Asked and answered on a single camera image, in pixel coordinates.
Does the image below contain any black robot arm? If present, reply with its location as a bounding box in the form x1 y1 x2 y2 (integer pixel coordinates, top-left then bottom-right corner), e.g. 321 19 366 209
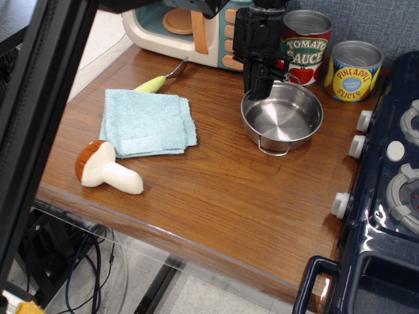
1 1 297 298

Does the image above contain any stainless steel pot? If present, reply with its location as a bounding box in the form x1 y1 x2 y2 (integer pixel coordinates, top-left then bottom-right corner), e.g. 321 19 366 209
241 81 323 157

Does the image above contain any pineapple slices can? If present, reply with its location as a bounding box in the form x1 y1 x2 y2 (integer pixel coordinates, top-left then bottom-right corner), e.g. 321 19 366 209
323 41 384 103

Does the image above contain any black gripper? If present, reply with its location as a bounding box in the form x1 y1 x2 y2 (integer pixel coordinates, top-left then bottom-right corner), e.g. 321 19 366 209
232 7 292 101

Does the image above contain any toy microwave oven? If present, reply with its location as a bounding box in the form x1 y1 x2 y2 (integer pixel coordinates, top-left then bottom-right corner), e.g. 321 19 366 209
122 1 253 71

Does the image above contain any blue cable under table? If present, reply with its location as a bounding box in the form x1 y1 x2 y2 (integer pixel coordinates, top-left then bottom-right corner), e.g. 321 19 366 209
65 228 102 314

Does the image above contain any light blue folded cloth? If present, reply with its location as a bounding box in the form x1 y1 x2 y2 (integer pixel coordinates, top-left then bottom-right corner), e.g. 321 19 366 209
99 89 197 159

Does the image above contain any tomato sauce can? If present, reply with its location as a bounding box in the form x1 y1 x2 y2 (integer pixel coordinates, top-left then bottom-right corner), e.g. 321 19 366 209
280 9 333 86

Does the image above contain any green handled spoon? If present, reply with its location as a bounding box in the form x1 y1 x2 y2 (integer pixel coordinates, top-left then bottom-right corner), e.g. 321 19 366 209
134 58 189 93

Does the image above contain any dark blue toy stove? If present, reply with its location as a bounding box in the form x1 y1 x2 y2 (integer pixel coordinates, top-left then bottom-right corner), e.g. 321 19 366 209
293 52 418 313

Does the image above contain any plush mushroom toy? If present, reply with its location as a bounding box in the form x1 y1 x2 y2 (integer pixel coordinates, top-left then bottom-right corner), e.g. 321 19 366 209
75 140 143 195

